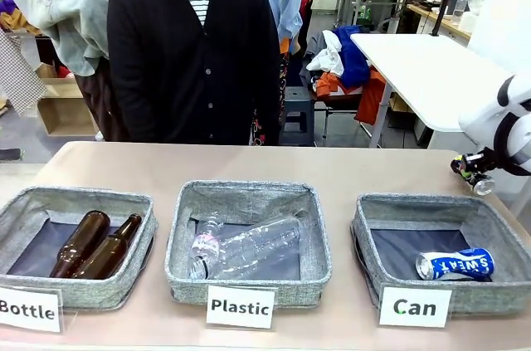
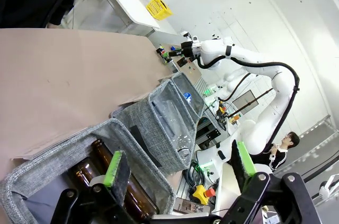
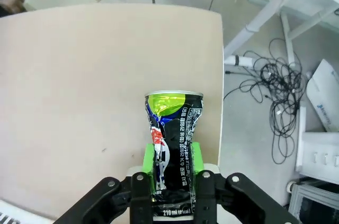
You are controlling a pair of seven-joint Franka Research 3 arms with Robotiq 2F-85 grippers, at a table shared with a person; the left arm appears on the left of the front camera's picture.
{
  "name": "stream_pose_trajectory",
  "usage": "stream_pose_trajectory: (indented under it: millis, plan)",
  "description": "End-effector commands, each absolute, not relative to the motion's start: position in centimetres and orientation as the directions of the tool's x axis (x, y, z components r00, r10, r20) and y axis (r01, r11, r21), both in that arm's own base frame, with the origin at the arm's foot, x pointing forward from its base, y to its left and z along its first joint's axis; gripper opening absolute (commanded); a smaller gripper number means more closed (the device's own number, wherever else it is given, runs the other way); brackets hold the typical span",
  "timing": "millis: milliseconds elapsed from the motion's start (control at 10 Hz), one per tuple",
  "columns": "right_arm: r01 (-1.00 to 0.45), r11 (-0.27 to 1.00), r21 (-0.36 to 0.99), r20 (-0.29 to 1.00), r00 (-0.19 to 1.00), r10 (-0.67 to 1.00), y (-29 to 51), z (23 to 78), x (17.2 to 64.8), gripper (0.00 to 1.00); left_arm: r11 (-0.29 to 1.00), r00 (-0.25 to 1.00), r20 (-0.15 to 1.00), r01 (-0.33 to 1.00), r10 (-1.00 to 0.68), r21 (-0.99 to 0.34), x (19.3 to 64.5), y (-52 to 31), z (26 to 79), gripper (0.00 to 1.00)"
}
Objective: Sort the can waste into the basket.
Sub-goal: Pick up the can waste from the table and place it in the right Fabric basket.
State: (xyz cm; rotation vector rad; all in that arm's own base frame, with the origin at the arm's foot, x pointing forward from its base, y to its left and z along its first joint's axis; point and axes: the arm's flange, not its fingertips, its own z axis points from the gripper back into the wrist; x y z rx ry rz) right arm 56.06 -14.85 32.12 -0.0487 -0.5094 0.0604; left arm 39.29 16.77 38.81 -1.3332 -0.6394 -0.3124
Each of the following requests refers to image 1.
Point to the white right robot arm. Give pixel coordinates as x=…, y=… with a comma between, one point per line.
x=485, y=118

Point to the white Bottle label sign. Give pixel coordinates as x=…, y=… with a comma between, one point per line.
x=29, y=311

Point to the small crushed pink-label bottle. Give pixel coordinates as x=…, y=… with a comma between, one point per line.
x=204, y=243

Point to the clear water bottle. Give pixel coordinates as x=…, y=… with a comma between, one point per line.
x=459, y=4

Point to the blue Sweat drink can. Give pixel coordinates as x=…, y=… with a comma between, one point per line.
x=460, y=264

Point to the checked cloth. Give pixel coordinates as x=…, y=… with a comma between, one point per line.
x=20, y=73

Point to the pile of colourful clothes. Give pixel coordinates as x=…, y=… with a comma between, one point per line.
x=352, y=56

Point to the person in black cardigan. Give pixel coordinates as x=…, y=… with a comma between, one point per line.
x=186, y=69

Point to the white Can label sign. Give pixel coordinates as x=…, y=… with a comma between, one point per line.
x=415, y=307

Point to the dark Pepsi can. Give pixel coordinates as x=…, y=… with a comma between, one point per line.
x=483, y=186

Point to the grey fabric basket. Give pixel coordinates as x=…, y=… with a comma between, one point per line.
x=249, y=197
x=498, y=293
x=124, y=284

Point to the white side table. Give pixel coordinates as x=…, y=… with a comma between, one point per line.
x=423, y=77

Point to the grey plastic stool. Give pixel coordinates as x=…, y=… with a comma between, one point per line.
x=298, y=114

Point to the brown glass bottle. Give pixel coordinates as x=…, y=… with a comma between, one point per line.
x=105, y=251
x=81, y=239

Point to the white Plastic label sign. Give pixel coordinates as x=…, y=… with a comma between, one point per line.
x=240, y=307

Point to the brown cardboard box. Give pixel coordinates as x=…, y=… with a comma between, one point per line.
x=66, y=110

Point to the red black floral cloth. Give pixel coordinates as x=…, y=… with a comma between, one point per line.
x=284, y=77

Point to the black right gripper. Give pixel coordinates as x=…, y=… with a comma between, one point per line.
x=481, y=161

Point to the large clear plastic bottle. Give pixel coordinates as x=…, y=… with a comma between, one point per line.
x=257, y=243

